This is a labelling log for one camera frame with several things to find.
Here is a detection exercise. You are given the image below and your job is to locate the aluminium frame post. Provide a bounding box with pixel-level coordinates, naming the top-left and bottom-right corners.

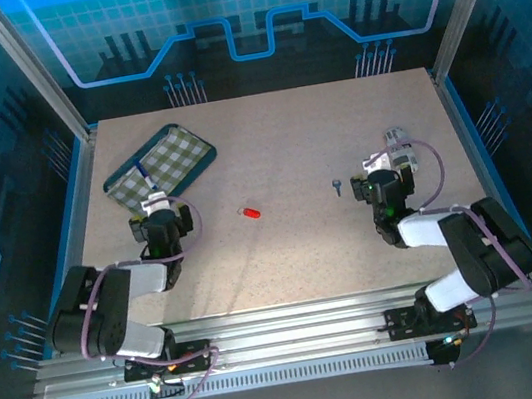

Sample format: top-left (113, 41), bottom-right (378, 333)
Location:
top-left (418, 0), bottom-right (532, 87)
top-left (0, 0), bottom-right (101, 156)

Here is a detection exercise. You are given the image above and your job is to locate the red key tag with ring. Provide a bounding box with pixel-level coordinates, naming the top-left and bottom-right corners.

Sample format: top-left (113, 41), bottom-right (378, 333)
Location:
top-left (236, 203), bottom-right (263, 223)

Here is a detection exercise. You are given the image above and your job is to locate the teal tray with checkered cloth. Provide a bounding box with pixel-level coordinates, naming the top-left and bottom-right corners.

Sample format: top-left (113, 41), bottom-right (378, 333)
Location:
top-left (94, 117), bottom-right (226, 220)

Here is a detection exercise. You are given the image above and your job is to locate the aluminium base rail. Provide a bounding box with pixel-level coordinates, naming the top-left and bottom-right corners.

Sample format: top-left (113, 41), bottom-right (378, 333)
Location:
top-left (27, 262), bottom-right (532, 399)

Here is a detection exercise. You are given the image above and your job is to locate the grey slotted cable duct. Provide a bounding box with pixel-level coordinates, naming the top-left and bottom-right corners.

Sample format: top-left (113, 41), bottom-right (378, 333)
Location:
top-left (58, 339), bottom-right (437, 399)

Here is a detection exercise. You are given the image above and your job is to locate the white grey printed packet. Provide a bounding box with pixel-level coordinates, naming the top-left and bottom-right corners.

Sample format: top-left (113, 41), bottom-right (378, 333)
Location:
top-left (381, 124), bottom-right (421, 177)

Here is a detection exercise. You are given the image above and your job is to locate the blue and white pen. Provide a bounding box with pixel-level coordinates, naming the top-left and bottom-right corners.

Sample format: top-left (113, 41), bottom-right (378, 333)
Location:
top-left (132, 155), bottom-right (157, 195)

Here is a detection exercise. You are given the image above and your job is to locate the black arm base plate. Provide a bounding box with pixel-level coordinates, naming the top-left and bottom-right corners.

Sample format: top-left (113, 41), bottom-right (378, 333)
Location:
top-left (119, 336), bottom-right (219, 386)
top-left (382, 294), bottom-right (480, 344)

